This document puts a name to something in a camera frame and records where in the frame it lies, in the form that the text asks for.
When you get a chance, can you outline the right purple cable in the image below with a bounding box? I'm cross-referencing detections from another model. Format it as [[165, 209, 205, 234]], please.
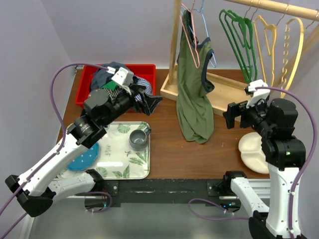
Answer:
[[188, 86, 318, 234]]

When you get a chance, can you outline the cream divided plate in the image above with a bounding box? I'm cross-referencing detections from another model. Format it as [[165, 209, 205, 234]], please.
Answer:
[[238, 132, 269, 174]]

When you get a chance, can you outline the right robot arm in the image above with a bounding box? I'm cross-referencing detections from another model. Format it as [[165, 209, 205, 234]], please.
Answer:
[[222, 98, 306, 239]]

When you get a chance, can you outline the wooden clothes rack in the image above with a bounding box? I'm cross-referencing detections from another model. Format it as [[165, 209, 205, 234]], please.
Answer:
[[160, 0, 319, 116]]

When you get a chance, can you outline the leaf pattern tray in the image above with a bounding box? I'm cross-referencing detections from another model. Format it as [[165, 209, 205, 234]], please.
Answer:
[[56, 121, 151, 180]]

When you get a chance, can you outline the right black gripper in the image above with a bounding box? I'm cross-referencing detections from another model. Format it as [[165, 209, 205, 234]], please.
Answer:
[[223, 95, 273, 135]]

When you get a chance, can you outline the green garment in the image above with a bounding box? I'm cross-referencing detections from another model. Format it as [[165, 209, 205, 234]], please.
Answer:
[[101, 80, 118, 92]]

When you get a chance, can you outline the blue white striped garment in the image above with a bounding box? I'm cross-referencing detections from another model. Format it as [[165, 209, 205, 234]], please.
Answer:
[[133, 76, 153, 95]]

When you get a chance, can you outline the red plastic bin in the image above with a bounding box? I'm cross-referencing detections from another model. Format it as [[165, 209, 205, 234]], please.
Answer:
[[75, 64, 156, 107]]

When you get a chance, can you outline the navy blue tank top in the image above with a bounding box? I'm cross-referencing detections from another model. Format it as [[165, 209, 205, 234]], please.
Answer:
[[90, 62, 128, 91]]

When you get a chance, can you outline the blue dotted plate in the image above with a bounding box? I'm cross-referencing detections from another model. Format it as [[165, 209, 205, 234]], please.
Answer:
[[67, 143, 100, 171]]

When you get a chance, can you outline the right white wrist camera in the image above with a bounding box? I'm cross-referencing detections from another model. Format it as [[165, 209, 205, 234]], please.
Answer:
[[245, 79, 270, 109]]

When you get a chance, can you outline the black white striped garment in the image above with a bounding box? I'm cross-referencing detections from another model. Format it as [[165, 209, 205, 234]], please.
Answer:
[[105, 87, 123, 100]]

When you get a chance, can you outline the grey ceramic mug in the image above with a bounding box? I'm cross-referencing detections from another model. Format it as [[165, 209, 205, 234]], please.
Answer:
[[129, 127, 152, 151]]

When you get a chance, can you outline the light blue wire hanger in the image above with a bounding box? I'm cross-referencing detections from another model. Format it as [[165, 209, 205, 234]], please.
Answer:
[[188, 0, 217, 68]]

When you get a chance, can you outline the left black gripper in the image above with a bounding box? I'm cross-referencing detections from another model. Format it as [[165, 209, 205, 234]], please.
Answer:
[[101, 83, 162, 126]]

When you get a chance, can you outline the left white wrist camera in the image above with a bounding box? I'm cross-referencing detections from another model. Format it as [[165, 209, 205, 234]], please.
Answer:
[[111, 67, 134, 87]]

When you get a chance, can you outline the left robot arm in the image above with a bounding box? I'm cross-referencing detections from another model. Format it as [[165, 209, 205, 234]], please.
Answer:
[[5, 84, 163, 217]]

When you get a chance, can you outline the olive green tank top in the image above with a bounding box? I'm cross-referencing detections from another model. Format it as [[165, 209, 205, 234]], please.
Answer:
[[176, 10, 215, 144]]

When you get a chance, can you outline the pink wire hanger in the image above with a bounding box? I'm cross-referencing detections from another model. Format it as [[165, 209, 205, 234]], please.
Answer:
[[179, 0, 200, 69]]

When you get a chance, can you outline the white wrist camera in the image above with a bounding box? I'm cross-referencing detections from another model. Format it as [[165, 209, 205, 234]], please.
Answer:
[[245, 79, 270, 109], [111, 67, 134, 87]]

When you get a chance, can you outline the green hanger back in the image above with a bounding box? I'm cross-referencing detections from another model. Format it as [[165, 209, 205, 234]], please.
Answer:
[[231, 11, 258, 83]]

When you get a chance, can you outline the yellow notched hanger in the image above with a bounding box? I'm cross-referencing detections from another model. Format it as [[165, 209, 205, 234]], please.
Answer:
[[280, 17, 319, 91]]

